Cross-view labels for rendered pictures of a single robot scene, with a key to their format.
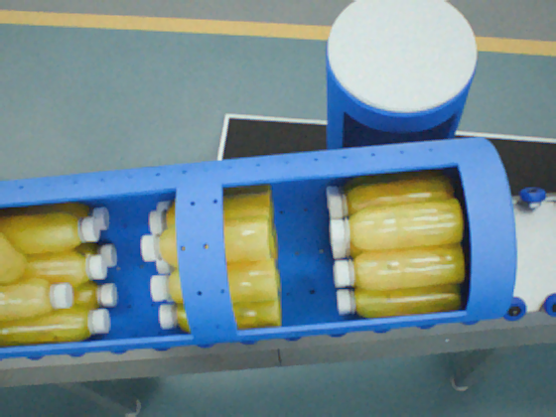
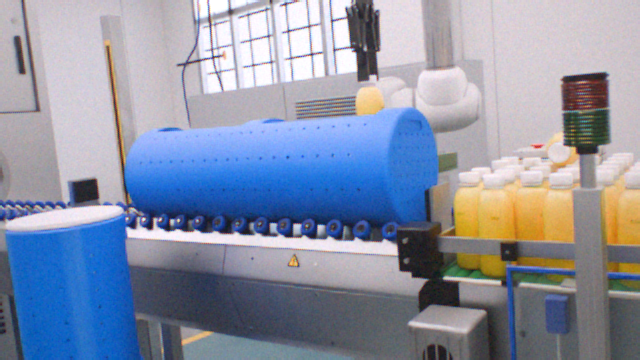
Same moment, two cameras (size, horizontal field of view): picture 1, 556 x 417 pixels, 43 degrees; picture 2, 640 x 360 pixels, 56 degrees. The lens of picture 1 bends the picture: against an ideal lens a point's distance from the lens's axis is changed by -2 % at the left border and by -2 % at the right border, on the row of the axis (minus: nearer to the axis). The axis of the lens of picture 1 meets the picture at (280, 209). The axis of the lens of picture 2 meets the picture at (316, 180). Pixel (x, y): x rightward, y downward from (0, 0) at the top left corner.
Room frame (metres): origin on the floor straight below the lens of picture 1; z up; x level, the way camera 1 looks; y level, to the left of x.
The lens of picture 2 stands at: (1.75, 1.03, 1.24)
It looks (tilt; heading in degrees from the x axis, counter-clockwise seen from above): 7 degrees down; 210
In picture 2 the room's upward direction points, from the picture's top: 5 degrees counter-clockwise
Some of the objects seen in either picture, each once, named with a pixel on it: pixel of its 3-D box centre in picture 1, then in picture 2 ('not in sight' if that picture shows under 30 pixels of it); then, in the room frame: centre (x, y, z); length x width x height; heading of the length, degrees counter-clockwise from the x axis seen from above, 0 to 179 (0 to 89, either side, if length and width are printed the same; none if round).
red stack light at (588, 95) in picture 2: not in sight; (585, 95); (0.83, 0.95, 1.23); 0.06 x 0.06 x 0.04
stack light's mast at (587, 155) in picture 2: not in sight; (586, 131); (0.83, 0.95, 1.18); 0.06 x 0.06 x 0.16
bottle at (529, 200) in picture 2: not in sight; (533, 225); (0.58, 0.83, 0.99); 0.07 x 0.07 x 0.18
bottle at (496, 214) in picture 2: not in sight; (496, 228); (0.61, 0.77, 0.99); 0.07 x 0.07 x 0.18
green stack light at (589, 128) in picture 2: not in sight; (586, 127); (0.83, 0.95, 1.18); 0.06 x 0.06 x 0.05
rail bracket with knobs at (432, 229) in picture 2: not in sight; (421, 249); (0.64, 0.63, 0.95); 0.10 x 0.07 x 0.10; 175
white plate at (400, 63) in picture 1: (401, 48); (66, 217); (0.76, -0.27, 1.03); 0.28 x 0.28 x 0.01
